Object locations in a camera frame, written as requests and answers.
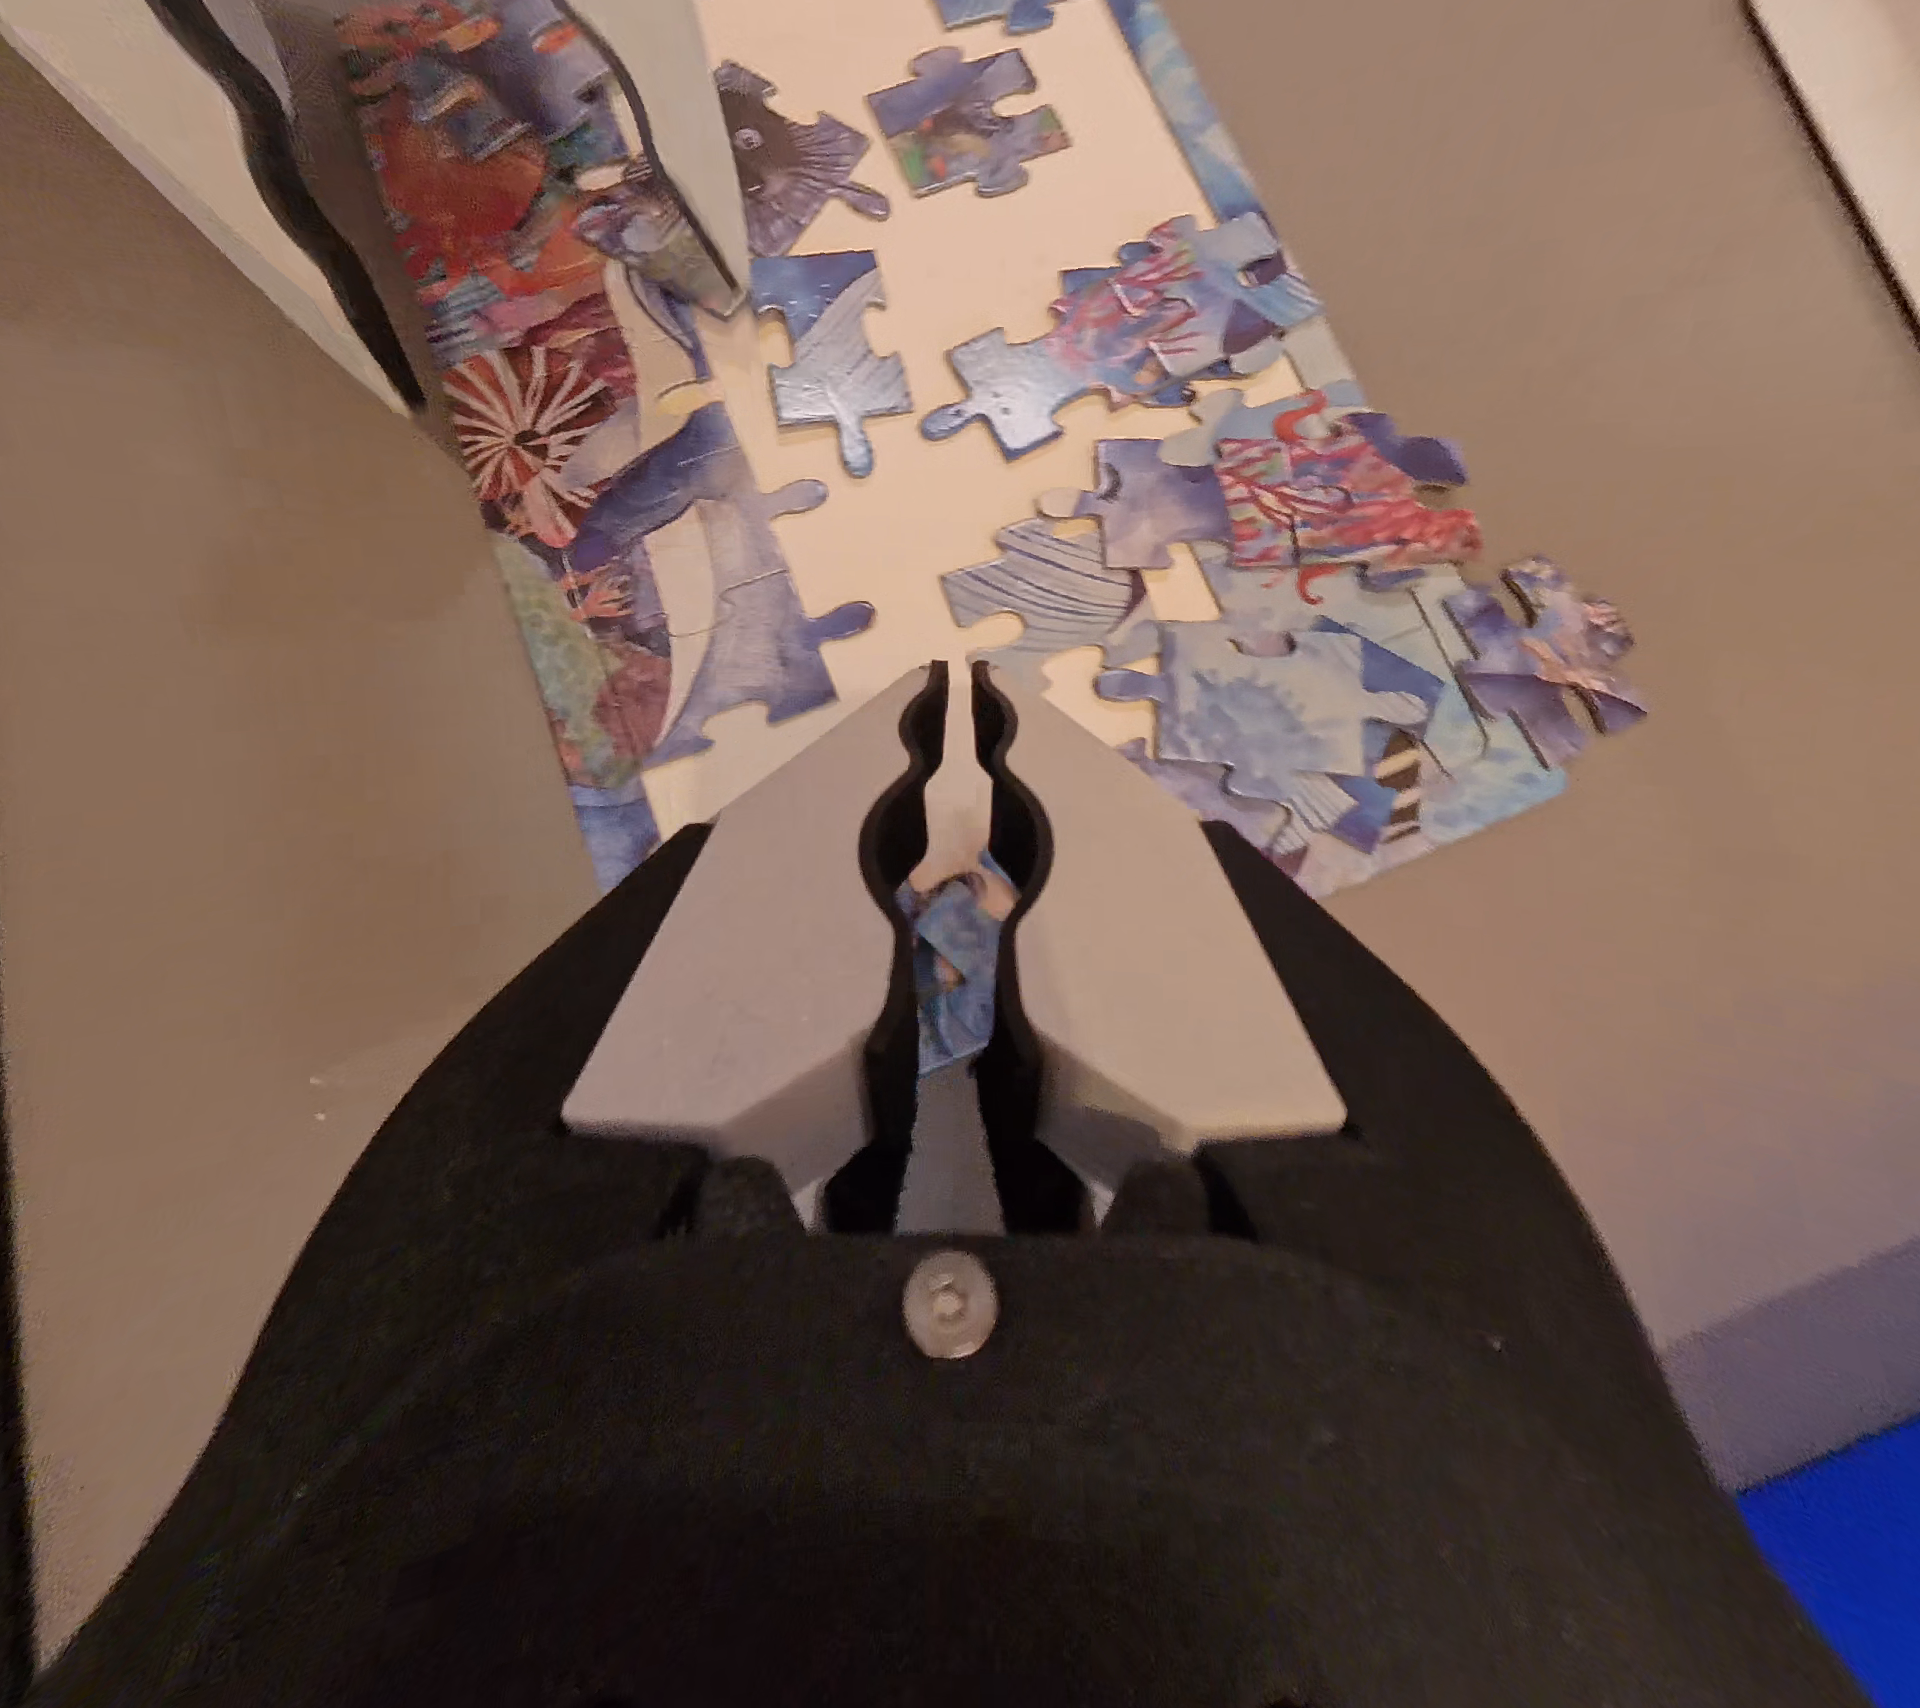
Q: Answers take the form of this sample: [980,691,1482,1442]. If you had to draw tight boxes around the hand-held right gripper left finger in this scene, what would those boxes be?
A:
[560,658,955,1236]

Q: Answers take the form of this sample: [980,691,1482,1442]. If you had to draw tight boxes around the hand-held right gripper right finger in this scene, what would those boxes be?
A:
[970,658,1351,1236]

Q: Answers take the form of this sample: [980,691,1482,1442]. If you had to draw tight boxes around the light blue fish tab piece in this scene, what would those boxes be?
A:
[897,851,1025,1084]

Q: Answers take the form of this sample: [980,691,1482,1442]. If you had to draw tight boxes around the black sea urchin puzzle piece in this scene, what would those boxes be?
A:
[707,57,888,257]

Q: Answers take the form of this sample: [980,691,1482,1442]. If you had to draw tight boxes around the urchin green coral puzzle piece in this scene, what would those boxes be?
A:
[576,163,746,319]

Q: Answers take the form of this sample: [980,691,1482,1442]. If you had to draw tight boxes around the purple white sail puzzle piece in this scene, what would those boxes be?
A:
[645,589,877,774]

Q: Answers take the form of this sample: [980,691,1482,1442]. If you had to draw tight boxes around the lavender white whale puzzle piece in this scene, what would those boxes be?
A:
[682,475,834,630]

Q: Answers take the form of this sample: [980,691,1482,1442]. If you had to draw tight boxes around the sea print puzzle board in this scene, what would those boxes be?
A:
[336,0,1578,899]

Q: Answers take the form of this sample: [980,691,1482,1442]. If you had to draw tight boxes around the purple eyelash puzzle piece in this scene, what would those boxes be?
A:
[1041,436,1233,573]

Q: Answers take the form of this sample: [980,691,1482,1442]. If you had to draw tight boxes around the lavender pink spiky puzzle piece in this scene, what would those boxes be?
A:
[1442,558,1649,769]

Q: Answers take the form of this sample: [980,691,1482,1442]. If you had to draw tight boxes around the red green coral puzzle piece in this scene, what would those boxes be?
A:
[1211,416,1357,573]

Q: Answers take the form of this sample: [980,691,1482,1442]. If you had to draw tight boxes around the red coral purple puzzle piece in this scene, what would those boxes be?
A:
[1296,411,1483,573]

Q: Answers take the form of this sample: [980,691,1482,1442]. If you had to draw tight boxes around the mottled lavender yellow fish piece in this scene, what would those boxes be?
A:
[1122,740,1321,869]

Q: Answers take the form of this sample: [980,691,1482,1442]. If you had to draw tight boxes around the blue dark coral puzzle piece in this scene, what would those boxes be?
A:
[863,48,1076,201]

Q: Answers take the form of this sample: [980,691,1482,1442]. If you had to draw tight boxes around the red tipped tail puzzle piece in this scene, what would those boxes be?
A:
[613,270,719,411]

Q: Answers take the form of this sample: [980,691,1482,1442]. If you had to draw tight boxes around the dark blue fin puzzle piece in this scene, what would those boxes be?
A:
[571,396,751,571]

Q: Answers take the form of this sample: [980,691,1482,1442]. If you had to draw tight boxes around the navy striped puzzle piece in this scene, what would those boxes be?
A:
[919,321,1118,453]

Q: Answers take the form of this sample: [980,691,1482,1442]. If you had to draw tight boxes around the blue red coral puzzle piece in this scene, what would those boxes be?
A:
[1051,244,1200,389]

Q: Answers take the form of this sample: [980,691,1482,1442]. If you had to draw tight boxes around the dark blue whale eye piece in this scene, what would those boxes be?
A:
[1199,240,1325,381]

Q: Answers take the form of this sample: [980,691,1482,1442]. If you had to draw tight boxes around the blue plastic bin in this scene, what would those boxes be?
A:
[1730,1414,1920,1708]

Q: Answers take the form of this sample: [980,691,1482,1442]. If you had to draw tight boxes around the white rounded board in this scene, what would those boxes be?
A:
[1742,0,1920,321]

